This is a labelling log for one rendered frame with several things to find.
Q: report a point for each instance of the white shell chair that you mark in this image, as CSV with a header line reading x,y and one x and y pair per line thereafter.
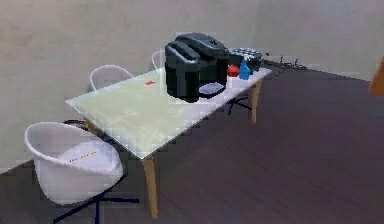
x,y
157,59
73,166
108,76

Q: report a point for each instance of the white table with wooden legs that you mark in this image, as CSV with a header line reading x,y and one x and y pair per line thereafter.
x,y
140,116

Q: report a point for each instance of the dark tray with round items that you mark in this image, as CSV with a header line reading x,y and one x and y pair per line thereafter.
x,y
248,56

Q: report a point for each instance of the blue bottle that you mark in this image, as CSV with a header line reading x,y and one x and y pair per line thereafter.
x,y
244,71

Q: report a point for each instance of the red round object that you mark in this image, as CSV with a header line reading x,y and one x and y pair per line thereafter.
x,y
233,70

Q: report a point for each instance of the small red flat object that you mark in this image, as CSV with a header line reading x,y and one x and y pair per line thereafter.
x,y
149,83

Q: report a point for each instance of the black coffee machine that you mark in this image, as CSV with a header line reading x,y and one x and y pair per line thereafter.
x,y
190,66

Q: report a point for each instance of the brown wooden furniture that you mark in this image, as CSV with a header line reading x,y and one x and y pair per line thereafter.
x,y
378,80

